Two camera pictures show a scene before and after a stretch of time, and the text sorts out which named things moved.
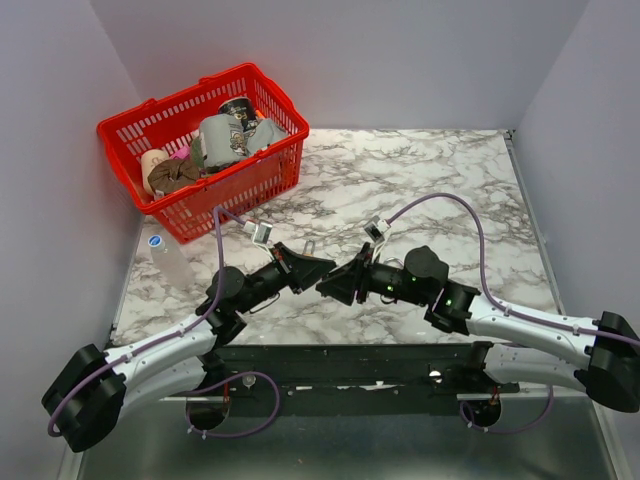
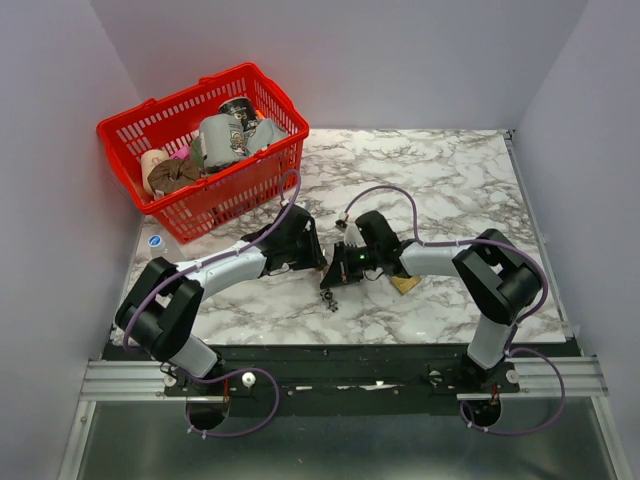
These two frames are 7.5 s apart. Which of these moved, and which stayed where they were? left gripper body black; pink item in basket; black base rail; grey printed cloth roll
Moved: left gripper body black
Stayed: black base rail; grey printed cloth roll; pink item in basket
